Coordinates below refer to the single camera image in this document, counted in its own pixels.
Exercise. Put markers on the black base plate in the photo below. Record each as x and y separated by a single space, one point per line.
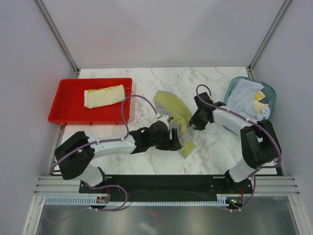
176 187

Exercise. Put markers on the yellow towel in basket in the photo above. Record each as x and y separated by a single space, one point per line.
257 102

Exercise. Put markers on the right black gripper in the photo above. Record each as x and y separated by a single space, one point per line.
193 120

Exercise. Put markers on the grey towel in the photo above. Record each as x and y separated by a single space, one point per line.
167 103

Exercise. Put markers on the teal plastic basket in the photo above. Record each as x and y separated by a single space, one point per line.
267 90

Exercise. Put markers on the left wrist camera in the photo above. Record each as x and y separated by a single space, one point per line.
166 119

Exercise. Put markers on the light blue towel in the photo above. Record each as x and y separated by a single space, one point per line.
241 100

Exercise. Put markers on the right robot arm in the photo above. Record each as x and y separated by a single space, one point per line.
259 142

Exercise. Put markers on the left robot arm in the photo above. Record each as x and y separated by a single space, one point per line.
74 156

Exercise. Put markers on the yellow green patterned towel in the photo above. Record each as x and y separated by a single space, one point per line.
104 97

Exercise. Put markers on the white slotted cable duct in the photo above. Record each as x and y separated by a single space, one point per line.
220 201

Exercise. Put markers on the left aluminium frame post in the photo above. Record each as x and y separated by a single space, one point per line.
56 34

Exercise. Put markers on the right aluminium frame post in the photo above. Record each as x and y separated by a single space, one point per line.
274 25

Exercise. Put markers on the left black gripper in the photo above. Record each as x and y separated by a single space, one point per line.
173 144

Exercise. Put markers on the aluminium rail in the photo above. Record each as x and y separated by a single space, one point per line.
56 185

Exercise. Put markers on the aluminium frame post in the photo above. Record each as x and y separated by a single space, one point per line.
274 25
56 34

